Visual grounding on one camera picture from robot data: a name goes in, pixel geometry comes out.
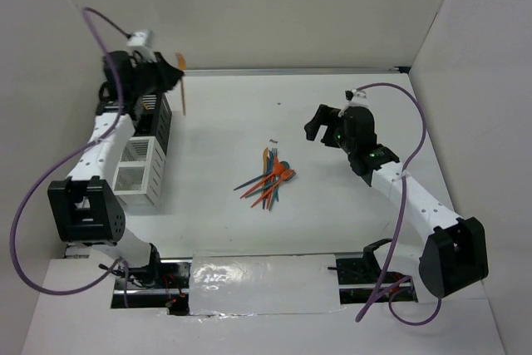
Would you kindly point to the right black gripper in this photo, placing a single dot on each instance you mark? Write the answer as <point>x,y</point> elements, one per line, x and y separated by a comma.
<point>325,115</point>

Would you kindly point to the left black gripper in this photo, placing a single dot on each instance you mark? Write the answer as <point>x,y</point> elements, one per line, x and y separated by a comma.
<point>169,76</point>

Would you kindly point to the orange plastic fork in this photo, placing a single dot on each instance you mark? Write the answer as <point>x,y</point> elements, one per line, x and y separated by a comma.
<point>280,184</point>

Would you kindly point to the orange plastic spoon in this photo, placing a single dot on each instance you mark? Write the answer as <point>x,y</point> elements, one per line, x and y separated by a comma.
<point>247,193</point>

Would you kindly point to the teal plastic spoon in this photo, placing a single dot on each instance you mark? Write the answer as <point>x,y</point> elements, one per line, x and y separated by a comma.
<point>278,171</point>

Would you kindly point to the blue plastic spoon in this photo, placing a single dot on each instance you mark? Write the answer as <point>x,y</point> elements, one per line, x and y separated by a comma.
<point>275,186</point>

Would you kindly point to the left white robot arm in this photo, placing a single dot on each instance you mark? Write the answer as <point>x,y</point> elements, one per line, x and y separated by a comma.
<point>84,206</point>

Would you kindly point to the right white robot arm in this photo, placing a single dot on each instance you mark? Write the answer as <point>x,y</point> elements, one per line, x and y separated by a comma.
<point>454,254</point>

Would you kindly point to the black slotted utensil container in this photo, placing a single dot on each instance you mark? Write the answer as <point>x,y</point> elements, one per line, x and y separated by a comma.
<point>155,119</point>

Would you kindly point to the blue plastic fork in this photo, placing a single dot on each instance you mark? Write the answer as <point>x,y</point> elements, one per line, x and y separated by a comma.
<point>270,164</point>

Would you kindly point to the yellow plastic knife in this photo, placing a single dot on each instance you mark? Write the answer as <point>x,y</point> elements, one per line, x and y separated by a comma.
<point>265,166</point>

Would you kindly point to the white slotted utensil container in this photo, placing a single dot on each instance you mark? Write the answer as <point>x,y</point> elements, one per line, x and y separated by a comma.
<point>139,175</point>

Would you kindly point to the silver reflective tape sheet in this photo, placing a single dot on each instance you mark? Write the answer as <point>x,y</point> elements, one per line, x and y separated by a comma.
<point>263,285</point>

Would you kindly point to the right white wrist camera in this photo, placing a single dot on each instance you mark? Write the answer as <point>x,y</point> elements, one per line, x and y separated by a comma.
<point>357,98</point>

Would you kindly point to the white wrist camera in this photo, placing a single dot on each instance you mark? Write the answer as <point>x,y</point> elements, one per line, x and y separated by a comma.
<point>357,98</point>
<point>141,38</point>

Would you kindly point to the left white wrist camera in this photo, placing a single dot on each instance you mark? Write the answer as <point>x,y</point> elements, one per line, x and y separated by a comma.
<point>141,38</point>

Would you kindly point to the aluminium rail at back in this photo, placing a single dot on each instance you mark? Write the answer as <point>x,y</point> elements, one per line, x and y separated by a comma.
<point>297,71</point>

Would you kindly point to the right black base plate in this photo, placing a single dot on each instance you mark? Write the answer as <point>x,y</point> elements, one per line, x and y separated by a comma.
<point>356,282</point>

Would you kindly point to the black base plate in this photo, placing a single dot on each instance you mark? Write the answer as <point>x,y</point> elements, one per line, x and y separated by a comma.
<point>356,282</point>
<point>170,292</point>

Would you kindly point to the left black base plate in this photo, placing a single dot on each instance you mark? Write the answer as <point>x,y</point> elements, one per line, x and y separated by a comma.
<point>170,292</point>

